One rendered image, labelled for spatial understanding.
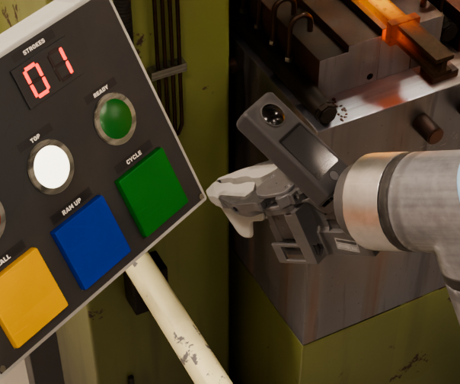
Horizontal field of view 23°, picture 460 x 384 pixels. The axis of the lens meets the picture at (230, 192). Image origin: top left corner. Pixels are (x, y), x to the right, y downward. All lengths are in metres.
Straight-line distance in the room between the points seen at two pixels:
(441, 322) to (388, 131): 0.53
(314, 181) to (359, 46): 0.51
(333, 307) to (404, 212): 0.82
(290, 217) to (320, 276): 0.63
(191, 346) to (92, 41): 0.53
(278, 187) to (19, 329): 0.30
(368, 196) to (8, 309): 0.39
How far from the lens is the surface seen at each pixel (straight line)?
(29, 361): 1.47
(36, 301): 1.16
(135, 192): 1.23
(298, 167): 1.04
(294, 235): 1.08
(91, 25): 1.22
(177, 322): 1.60
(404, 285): 1.83
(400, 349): 1.97
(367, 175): 0.99
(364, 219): 0.99
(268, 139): 1.04
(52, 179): 1.17
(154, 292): 1.64
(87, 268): 1.19
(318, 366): 1.86
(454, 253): 0.95
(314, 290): 1.71
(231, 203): 1.09
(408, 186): 0.96
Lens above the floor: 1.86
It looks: 43 degrees down
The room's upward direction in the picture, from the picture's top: straight up
